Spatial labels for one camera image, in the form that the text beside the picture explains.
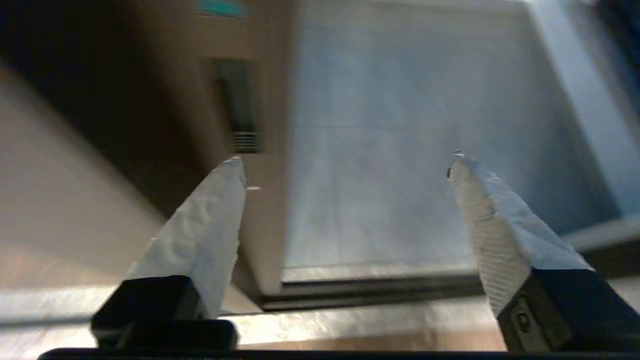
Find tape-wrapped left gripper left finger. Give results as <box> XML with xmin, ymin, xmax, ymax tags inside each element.
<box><xmin>91</xmin><ymin>156</ymin><xmax>247</xmax><ymax>351</ymax></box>

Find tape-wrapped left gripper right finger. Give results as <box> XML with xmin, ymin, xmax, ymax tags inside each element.
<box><xmin>446</xmin><ymin>151</ymin><xmax>640</xmax><ymax>353</ymax></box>

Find brown-framed sliding glass door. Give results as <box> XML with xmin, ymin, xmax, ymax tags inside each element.
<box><xmin>115</xmin><ymin>0</ymin><xmax>301</xmax><ymax>301</ymax></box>

